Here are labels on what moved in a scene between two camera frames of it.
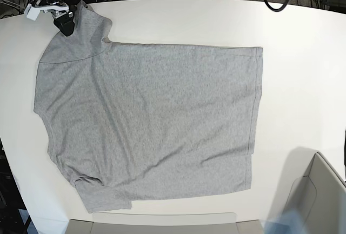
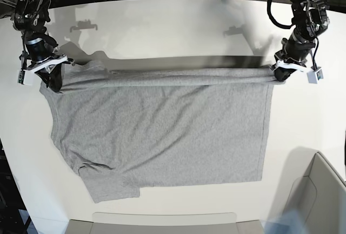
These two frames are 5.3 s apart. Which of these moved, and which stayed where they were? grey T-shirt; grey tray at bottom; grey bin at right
Moved: grey T-shirt
Stayed: grey tray at bottom; grey bin at right
